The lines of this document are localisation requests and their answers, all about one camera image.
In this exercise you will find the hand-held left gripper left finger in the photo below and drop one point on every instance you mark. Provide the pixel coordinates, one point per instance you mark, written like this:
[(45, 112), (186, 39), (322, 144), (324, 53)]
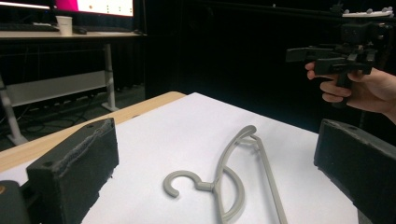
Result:
[(74, 171)]

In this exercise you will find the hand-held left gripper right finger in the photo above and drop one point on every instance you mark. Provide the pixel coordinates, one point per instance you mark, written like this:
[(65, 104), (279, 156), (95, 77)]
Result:
[(358, 161)]

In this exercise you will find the grey plastic clothes hanger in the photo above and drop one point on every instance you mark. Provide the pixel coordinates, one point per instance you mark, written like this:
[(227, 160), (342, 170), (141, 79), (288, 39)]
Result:
[(220, 169)]

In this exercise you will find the black curtain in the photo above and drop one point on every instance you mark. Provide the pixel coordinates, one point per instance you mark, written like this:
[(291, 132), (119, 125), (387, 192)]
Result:
[(224, 56)]

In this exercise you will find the white office desk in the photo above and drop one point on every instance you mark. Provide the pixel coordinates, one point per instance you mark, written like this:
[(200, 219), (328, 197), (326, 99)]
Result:
[(59, 85)]

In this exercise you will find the white table sheet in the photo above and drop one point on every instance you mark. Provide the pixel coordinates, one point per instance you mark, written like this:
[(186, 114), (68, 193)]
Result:
[(174, 146)]

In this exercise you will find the black computer mouse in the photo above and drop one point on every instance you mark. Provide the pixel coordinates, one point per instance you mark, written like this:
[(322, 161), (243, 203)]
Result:
[(80, 30)]

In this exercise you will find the white paper cup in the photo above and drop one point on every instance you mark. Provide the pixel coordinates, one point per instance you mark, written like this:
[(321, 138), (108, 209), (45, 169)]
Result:
[(64, 25)]

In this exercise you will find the black keyboard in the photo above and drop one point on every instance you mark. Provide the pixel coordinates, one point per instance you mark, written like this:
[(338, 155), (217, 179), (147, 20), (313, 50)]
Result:
[(26, 27)]

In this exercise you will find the computer monitor with pink window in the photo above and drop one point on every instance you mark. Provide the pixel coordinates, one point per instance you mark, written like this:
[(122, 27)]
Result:
[(102, 6)]

